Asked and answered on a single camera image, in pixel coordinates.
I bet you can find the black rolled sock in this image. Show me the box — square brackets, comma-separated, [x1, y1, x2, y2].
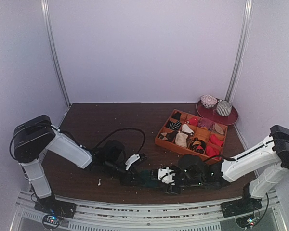
[171, 111, 182, 120]

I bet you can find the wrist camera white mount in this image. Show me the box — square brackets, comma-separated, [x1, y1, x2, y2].
[125, 154, 147, 171]
[150, 167, 176, 185]

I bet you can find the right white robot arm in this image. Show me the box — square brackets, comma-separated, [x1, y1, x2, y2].
[157, 125, 289, 213]

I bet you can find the dark green patterned sock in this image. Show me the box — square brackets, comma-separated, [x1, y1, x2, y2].
[140, 169, 160, 188]

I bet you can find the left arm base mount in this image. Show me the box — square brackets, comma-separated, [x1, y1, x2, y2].
[34, 200, 76, 231]

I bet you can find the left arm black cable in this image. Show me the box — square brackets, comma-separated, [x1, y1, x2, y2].
[93, 128, 146, 157]

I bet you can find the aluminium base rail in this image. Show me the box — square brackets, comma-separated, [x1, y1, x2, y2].
[9, 189, 286, 231]

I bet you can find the argyle brown sock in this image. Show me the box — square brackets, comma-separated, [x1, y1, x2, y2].
[158, 130, 178, 142]

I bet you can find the white dotted bowl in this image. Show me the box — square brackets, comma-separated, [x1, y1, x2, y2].
[201, 95, 218, 109]

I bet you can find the left aluminium frame post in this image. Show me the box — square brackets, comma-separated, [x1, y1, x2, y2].
[41, 0, 71, 108]

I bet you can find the red round plate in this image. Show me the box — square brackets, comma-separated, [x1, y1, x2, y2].
[196, 100, 238, 126]

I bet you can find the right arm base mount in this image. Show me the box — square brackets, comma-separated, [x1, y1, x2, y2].
[221, 198, 262, 229]

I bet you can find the black white striped sock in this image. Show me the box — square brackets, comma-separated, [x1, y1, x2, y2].
[165, 120, 182, 130]

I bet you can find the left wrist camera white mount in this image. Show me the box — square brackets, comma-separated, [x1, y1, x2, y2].
[125, 154, 147, 171]

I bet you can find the right aluminium frame post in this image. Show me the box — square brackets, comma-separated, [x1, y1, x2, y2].
[225, 0, 253, 103]

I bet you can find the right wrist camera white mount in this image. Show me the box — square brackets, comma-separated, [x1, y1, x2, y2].
[150, 167, 176, 185]

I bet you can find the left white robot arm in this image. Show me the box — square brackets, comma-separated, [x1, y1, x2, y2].
[9, 115, 144, 214]

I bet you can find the black orange patterned sock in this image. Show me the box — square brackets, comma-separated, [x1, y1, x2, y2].
[189, 137, 206, 154]

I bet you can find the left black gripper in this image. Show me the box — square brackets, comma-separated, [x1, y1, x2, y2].
[104, 160, 144, 187]

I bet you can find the red white rolled sock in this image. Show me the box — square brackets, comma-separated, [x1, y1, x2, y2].
[185, 117, 199, 127]

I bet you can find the cream rolled sock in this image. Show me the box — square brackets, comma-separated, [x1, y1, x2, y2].
[174, 124, 194, 148]

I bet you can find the orange wooden divided tray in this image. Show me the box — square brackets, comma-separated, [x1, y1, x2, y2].
[155, 109, 228, 164]

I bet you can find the aluminium frame post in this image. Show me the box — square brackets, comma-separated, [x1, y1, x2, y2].
[225, 0, 253, 103]
[41, 0, 71, 108]

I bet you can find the striped grey cup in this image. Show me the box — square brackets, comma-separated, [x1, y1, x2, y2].
[216, 100, 232, 116]

